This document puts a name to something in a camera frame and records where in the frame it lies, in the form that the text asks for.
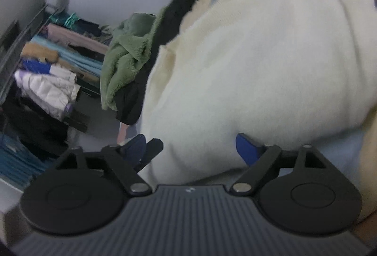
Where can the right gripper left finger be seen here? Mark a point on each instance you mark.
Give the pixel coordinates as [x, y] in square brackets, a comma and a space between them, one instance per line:
[118, 164]

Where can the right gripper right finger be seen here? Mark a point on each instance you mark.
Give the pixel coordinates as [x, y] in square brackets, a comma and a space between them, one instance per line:
[274, 171]

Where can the cream striped knit sweater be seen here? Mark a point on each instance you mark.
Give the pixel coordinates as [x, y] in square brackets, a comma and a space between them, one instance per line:
[259, 67]

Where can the light blue folded clothes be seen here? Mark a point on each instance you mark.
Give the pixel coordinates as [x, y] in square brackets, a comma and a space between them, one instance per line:
[74, 58]

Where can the black garment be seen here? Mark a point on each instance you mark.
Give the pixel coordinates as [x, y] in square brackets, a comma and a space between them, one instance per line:
[130, 98]

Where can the white puffer jacket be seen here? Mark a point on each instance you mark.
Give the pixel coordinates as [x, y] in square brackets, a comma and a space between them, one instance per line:
[55, 95]

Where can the green fleece garment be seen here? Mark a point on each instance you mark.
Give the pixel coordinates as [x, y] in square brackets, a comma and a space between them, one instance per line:
[129, 50]

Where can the pink folded garment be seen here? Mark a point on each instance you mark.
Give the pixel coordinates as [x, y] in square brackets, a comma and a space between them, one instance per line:
[65, 37]

